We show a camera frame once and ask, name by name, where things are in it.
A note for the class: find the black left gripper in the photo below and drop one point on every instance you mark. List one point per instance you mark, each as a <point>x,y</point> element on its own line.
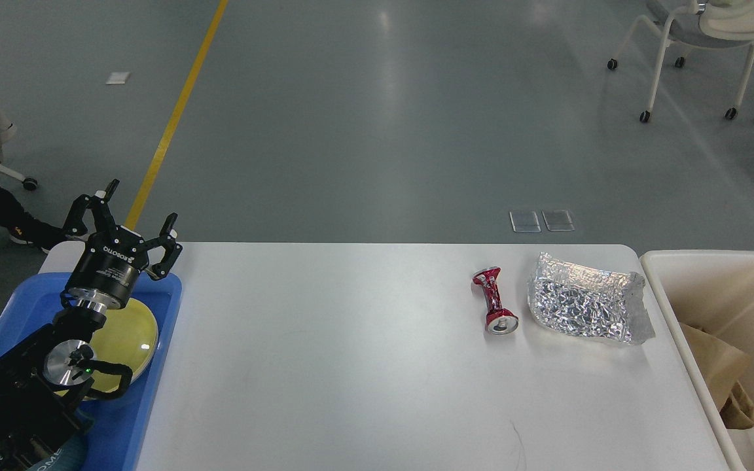
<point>114,259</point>

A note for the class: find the yellow plate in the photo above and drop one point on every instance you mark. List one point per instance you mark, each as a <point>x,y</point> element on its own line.
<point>61,367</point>

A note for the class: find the teal mug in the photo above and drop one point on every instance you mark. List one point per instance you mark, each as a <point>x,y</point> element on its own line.
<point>70,457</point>

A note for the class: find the crushed red can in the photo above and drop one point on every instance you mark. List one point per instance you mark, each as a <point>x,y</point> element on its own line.
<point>498,320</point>

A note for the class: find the aluminium foil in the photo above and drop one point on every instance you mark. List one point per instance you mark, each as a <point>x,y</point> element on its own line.
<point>589,303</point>

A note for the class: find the brown paper bag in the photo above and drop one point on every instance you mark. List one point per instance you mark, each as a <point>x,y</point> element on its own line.
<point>721,364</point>

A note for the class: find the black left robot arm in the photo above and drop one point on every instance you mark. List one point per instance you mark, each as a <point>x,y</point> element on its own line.
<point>37,417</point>

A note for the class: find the blue plastic tray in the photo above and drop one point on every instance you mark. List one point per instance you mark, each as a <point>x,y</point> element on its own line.
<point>116,437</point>

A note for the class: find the left floor socket plate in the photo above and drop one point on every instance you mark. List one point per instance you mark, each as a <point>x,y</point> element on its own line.
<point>525,222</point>

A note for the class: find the floor socket plate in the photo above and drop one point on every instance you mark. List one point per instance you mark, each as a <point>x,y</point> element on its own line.
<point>525,222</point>
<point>558,220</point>

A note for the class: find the right floor socket plate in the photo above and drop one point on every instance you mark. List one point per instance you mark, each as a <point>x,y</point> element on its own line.
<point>558,220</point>

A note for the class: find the cream plastic bin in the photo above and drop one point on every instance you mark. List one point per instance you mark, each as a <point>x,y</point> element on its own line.
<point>713,290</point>

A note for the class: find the white office chair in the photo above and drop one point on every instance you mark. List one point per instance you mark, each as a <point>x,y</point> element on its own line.
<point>696,25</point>

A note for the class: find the brown paper in bin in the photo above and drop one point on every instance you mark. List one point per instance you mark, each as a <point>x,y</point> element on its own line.
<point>738,411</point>

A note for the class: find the white paper roll in bin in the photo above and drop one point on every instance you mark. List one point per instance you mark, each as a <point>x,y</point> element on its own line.
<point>743,440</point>

